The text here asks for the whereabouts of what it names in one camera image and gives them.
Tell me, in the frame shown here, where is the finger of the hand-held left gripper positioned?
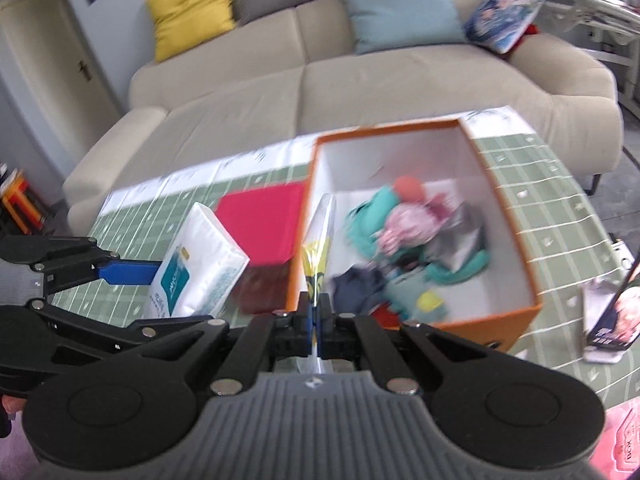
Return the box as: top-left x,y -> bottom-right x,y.
0,234 -> 165,302
0,300 -> 232,378

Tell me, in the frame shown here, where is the beige sofa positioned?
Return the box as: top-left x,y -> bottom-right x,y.
62,0 -> 623,236

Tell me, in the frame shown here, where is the orange stool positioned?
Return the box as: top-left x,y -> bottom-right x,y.
0,180 -> 47,235

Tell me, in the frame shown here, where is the green checked tablecloth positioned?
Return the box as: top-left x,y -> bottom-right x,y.
50,105 -> 640,411

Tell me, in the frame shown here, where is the teal plush toy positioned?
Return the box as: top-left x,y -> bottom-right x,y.
345,175 -> 491,287

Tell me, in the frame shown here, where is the white desk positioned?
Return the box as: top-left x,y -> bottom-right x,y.
530,0 -> 640,116

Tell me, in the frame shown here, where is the small yellow item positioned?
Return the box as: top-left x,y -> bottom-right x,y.
417,292 -> 446,314

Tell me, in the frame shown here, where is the white tissue pack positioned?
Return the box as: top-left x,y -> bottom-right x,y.
144,202 -> 251,318

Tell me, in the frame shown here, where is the cream door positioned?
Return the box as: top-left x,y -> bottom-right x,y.
0,0 -> 121,203

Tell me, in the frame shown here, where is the dark red booklet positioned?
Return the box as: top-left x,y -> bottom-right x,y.
235,260 -> 297,314

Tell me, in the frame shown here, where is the pale teal item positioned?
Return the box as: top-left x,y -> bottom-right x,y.
387,280 -> 449,322

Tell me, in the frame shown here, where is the clear plastic bag yellow print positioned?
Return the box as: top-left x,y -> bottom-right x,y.
300,192 -> 337,376

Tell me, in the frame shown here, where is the red folded cloth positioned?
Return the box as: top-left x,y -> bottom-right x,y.
216,182 -> 308,267

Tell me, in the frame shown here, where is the orange cardboard box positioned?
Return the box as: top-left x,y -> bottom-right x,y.
284,116 -> 545,356

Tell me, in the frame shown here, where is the light blue pillow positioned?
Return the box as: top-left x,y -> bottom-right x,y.
334,0 -> 468,56

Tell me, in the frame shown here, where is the grey striped pillow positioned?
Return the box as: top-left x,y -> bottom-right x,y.
232,0 -> 347,27

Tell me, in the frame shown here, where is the silver grey pouch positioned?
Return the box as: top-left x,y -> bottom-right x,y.
425,202 -> 488,273

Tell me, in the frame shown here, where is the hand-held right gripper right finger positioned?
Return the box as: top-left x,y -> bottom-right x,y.
316,291 -> 483,395

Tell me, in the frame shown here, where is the dark blue cloth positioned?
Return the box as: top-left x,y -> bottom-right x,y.
331,266 -> 388,318

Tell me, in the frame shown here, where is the yellow pillow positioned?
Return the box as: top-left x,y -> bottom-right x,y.
146,0 -> 236,63

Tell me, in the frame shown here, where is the pink printed packet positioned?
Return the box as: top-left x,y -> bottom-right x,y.
590,400 -> 640,480

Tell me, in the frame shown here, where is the black smartphone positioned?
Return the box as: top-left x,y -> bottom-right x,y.
586,247 -> 640,352

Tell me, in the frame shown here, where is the blue printed cushion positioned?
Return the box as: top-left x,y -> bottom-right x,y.
465,0 -> 547,55

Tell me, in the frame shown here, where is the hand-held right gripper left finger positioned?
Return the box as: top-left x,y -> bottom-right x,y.
170,290 -> 317,395

